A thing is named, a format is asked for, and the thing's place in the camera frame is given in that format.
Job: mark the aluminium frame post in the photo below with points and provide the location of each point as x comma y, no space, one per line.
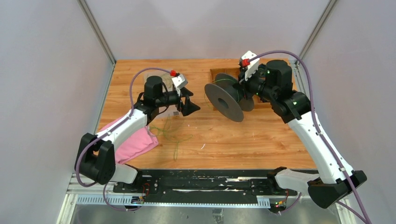
300,74
97,31

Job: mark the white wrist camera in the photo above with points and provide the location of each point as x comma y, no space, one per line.
179,81
248,63

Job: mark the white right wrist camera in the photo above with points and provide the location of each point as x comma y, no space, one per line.
248,63

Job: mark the aluminium frame post right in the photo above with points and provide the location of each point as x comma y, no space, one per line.
300,74

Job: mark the clear plastic box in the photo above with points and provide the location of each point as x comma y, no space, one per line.
157,87

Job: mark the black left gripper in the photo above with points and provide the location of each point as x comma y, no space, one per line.
188,107

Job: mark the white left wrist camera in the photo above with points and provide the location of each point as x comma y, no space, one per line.
179,81

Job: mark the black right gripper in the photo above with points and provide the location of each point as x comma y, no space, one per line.
243,86

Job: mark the aluminium frame post left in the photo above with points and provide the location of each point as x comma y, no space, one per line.
97,31

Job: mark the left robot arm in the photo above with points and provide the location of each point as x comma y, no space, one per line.
96,154

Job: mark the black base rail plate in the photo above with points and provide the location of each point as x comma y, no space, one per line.
227,188

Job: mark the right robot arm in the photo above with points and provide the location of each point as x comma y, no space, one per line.
335,178

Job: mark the pink folded cloth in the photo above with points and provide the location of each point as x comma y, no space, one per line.
140,142

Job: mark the wooden compartment tray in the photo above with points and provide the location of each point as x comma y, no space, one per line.
216,72

